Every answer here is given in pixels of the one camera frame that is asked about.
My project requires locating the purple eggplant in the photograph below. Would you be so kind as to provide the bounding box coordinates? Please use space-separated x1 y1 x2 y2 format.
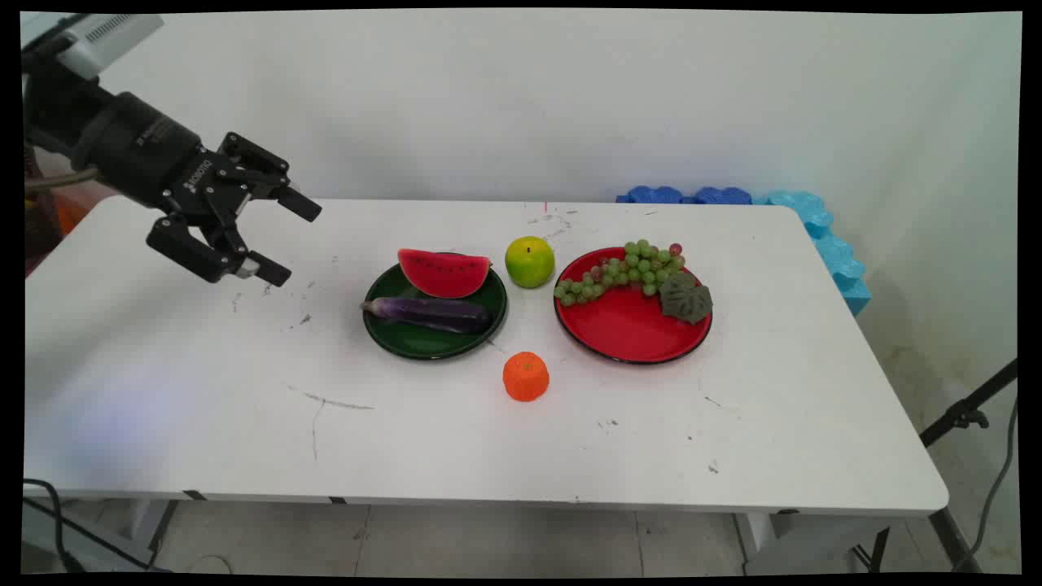
361 296 493 335

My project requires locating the orange tangerine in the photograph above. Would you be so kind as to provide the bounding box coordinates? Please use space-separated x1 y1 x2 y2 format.
502 352 550 403

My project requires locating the grey arm hose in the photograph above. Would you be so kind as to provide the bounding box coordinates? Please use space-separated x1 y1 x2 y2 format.
24 166 99 195

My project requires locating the red plate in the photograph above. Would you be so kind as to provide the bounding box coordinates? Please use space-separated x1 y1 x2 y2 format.
554 247 713 365

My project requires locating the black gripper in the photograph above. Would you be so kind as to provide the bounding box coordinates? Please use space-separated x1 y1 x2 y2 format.
81 91 323 288

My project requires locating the dark blue foam mat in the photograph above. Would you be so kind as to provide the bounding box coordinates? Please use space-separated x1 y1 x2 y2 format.
616 186 755 206

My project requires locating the black table leg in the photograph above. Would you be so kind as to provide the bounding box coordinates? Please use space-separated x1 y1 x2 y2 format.
851 508 983 572

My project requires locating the black tripod stand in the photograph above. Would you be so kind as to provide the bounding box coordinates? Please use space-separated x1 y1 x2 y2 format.
919 358 1020 449

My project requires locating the green grape leaf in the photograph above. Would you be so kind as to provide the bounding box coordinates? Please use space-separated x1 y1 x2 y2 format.
659 271 714 326

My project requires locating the black cable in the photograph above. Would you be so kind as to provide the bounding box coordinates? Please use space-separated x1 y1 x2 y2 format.
23 479 89 572

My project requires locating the light blue foam mat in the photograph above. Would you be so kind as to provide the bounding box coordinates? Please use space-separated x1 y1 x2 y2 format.
752 190 873 317

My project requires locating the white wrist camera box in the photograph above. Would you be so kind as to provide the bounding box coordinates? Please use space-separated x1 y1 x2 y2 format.
55 14 164 81

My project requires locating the grey cable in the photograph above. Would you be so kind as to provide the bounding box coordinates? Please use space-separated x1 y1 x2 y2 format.
952 397 1019 572

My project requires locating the red watermelon slice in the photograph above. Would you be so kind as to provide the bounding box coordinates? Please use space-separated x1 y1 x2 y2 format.
397 248 493 300

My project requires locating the green grape bunch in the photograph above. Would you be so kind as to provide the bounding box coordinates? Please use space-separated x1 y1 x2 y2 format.
554 239 686 307

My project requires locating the dark green plate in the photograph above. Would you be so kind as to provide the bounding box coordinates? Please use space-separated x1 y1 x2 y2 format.
362 259 509 361

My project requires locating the yellow green apple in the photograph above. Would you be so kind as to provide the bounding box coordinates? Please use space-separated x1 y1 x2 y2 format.
505 235 556 289

